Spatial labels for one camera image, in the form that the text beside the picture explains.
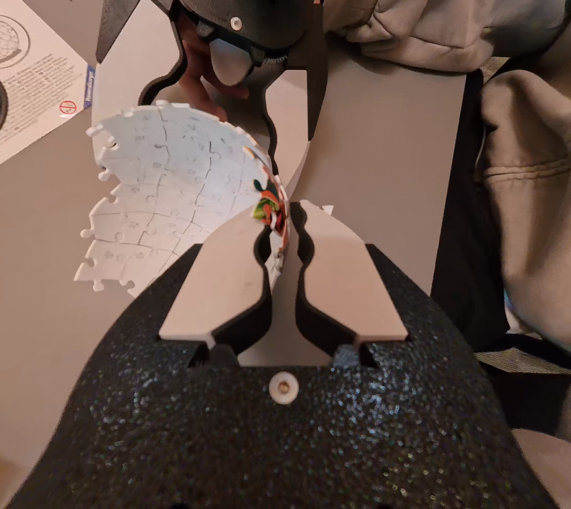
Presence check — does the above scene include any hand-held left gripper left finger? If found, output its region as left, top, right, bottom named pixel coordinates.
left=158, top=209, right=274, bottom=353

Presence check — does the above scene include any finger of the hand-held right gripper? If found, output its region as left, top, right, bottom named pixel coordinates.
left=247, top=67, right=311, bottom=203
left=90, top=0, right=189, bottom=128

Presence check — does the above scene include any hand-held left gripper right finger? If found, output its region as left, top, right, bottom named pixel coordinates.
left=289, top=200, right=409, bottom=359

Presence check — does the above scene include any colourful cartoon puzzle ball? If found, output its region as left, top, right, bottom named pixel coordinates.
left=73, top=100, right=291, bottom=298

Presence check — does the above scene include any printed instruction leaflet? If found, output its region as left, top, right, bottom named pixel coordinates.
left=0, top=0, right=96, bottom=166

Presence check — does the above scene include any person's beige zip jacket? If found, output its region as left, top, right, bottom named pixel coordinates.
left=474, top=56, right=571, bottom=351

